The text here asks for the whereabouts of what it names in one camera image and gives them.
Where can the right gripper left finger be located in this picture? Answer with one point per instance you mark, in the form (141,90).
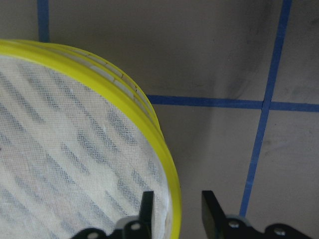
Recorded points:
(146,214)

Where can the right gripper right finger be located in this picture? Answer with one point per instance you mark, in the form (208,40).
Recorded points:
(212,215)

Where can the yellow steamer layer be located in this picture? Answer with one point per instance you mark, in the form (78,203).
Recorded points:
(106,79)
(70,159)

